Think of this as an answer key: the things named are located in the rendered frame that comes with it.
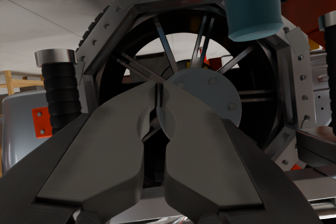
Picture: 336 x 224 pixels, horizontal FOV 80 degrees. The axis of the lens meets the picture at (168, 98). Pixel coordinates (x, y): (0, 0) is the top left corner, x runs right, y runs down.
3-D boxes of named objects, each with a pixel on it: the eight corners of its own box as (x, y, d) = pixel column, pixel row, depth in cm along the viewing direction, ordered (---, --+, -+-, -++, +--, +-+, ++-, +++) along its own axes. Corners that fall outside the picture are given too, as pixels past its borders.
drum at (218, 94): (157, 77, 51) (164, 131, 52) (147, 70, 30) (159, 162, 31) (212, 69, 51) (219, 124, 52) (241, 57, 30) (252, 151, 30)
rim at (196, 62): (91, 116, 77) (202, 185, 78) (57, 128, 54) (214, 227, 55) (162, 2, 75) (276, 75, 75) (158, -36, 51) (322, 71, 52)
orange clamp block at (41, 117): (83, 101, 53) (50, 105, 53) (68, 103, 45) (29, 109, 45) (87, 127, 53) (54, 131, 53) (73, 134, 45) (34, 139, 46)
